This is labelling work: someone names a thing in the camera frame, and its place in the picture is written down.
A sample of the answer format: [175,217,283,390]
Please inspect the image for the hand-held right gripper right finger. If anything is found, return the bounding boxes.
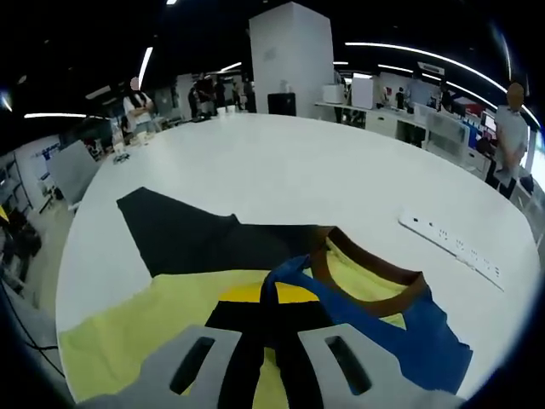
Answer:
[273,285,465,409]

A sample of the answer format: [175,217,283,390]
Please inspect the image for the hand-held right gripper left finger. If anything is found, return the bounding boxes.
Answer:
[79,285,266,409]

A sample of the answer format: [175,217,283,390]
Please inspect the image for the yellow blue grey garment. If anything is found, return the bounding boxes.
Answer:
[59,186,473,404]

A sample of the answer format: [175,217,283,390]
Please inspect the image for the white power strip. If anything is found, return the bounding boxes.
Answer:
[398,207,507,293]

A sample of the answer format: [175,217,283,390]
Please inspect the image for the black cabinet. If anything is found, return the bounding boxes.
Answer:
[267,91,297,117]

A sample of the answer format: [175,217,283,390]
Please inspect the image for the white desk cabinet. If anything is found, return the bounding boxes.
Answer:
[425,111,473,155]

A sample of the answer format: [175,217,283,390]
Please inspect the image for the ceiling light strips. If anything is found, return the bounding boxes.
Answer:
[0,0,538,125]

